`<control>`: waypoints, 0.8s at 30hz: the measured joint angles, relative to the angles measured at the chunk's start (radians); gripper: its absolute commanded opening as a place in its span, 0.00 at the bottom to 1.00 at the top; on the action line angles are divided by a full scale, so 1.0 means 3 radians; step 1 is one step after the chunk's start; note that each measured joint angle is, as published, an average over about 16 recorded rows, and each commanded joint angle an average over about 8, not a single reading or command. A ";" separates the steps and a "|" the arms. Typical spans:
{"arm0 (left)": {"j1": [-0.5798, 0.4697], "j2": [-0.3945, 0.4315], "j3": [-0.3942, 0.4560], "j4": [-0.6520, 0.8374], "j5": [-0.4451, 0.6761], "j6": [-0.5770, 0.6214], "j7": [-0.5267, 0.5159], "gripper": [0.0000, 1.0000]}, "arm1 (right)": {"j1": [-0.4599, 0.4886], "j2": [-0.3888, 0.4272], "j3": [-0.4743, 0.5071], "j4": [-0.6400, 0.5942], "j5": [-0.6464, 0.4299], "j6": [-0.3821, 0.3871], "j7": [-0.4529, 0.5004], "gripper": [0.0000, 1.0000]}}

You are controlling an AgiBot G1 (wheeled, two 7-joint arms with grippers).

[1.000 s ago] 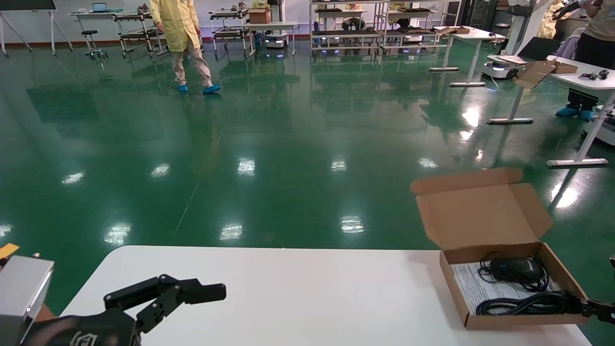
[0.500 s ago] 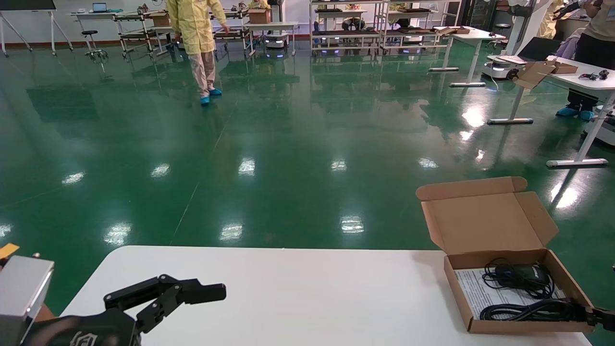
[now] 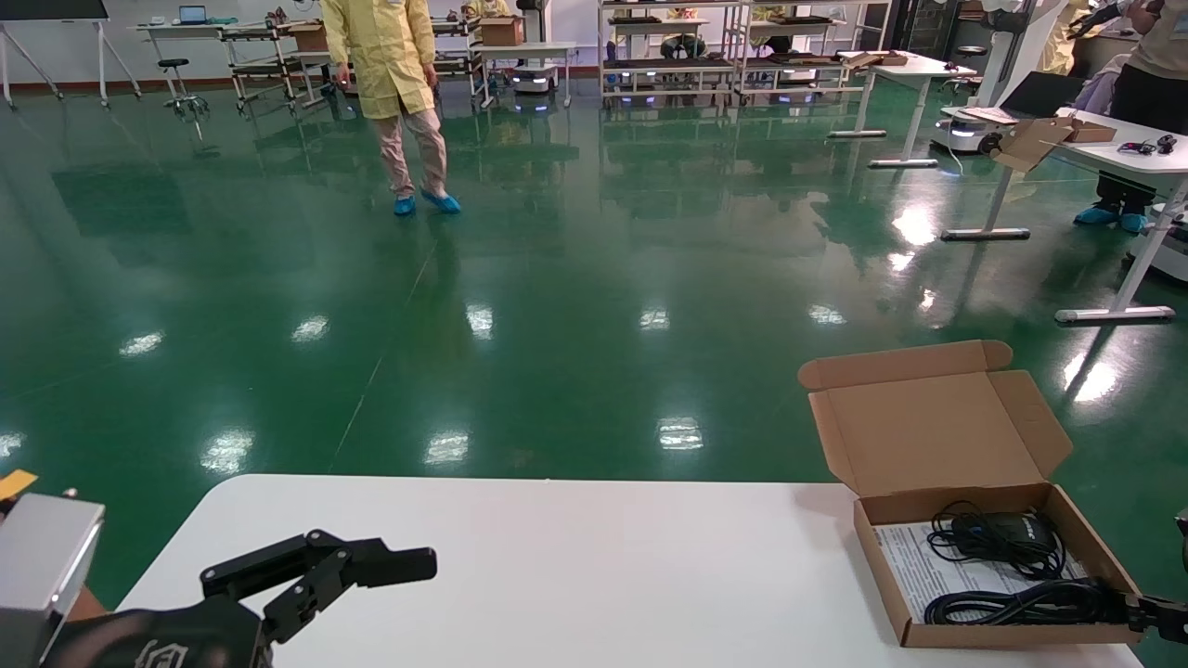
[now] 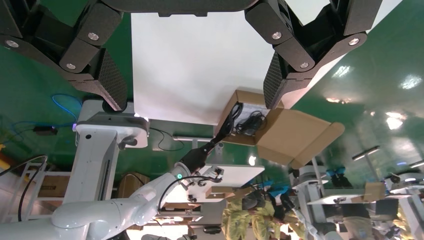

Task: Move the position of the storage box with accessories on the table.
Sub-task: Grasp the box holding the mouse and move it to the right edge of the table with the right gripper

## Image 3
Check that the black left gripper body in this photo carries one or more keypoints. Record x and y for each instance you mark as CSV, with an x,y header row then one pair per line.
x,y
167,640

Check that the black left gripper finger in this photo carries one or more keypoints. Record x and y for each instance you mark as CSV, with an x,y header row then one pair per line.
x,y
399,566

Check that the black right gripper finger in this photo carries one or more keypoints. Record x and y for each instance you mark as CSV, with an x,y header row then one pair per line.
x,y
1160,619

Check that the brown cardboard storage box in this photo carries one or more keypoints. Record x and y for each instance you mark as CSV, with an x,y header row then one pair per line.
x,y
937,431

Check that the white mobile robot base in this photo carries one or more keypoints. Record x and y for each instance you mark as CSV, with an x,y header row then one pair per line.
x,y
535,79

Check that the white robot base with wheels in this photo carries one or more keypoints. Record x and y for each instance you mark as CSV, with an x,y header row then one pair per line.
x,y
1171,246

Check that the grey metal wrist box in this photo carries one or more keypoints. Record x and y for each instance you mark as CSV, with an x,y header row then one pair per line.
x,y
42,566

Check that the black accessories pile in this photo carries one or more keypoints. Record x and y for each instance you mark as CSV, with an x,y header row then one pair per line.
x,y
1151,147

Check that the open flat cardboard box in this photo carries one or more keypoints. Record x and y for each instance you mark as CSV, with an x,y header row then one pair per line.
x,y
1035,144

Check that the small cardboard box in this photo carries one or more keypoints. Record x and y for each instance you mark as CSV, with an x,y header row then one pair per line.
x,y
308,39

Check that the white table with box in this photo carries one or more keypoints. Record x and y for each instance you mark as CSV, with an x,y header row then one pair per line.
x,y
534,47

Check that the large cardboard box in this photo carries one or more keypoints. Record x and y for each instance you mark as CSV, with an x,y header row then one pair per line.
x,y
502,32

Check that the small yellow tag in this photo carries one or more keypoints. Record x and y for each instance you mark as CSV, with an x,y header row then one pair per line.
x,y
14,484

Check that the white printed manual sheet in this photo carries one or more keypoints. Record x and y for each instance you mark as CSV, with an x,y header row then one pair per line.
x,y
914,566

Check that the large white work table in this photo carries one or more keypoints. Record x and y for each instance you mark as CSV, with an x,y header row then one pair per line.
x,y
1142,162

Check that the metal trolley rack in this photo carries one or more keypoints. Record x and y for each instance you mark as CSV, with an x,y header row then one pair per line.
x,y
459,63

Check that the person in yellow coat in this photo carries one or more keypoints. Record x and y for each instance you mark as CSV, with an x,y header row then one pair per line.
x,y
385,56

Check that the person in black trousers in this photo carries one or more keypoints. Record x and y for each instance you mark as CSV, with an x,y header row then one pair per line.
x,y
1151,83

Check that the black round stool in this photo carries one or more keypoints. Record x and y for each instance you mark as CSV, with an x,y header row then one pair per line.
x,y
174,64

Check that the tall metal shelving rack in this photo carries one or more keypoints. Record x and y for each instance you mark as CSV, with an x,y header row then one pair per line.
x,y
668,65

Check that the white desk with laptop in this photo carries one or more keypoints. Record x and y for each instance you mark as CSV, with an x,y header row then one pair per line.
x,y
186,29

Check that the seated person yellow coat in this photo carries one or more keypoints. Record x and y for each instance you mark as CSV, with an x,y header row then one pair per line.
x,y
1058,46

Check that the open laptop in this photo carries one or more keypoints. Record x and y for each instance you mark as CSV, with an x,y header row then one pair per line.
x,y
192,14

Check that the white standing table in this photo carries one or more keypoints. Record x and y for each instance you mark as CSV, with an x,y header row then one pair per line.
x,y
928,70

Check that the white robot with column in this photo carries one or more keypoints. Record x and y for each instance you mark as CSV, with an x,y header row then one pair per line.
x,y
1007,37

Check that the black board on stand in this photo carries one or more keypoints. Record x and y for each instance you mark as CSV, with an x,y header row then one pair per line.
x,y
51,9

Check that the wide metal shelving rack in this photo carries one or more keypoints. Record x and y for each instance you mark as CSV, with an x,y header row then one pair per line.
x,y
798,60

